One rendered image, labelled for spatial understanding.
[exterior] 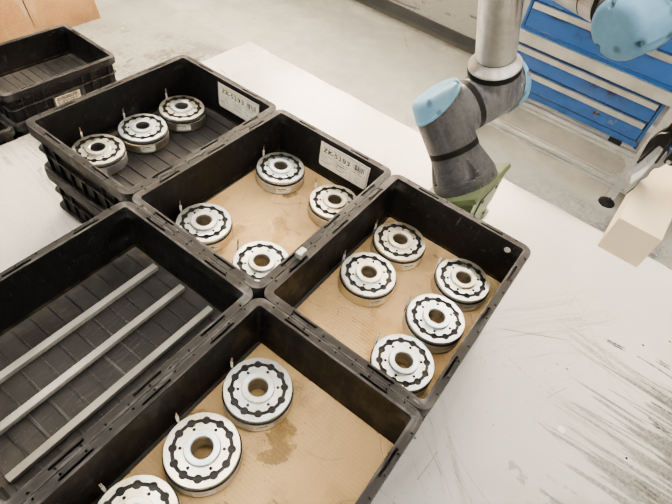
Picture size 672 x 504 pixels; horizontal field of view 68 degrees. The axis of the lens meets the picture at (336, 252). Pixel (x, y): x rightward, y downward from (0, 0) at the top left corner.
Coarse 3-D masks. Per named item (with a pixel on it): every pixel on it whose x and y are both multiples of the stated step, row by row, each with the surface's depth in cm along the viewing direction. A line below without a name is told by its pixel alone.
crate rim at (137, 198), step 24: (264, 120) 104; (336, 144) 102; (192, 168) 92; (384, 168) 99; (144, 192) 86; (336, 216) 88; (192, 240) 80; (312, 240) 84; (288, 264) 80; (264, 288) 77
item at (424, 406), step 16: (400, 176) 98; (432, 192) 96; (448, 208) 94; (336, 224) 87; (480, 224) 92; (320, 240) 84; (512, 240) 90; (528, 256) 88; (288, 272) 79; (512, 272) 87; (272, 288) 76; (288, 304) 75; (496, 304) 80; (480, 320) 79; (320, 336) 72; (352, 352) 71; (464, 352) 73; (368, 368) 69; (448, 368) 73; (384, 384) 68; (416, 400) 67; (432, 400) 68
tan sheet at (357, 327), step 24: (432, 264) 97; (336, 288) 90; (408, 288) 93; (312, 312) 86; (336, 312) 87; (360, 312) 88; (384, 312) 88; (480, 312) 91; (336, 336) 84; (360, 336) 84; (384, 336) 85; (432, 384) 80
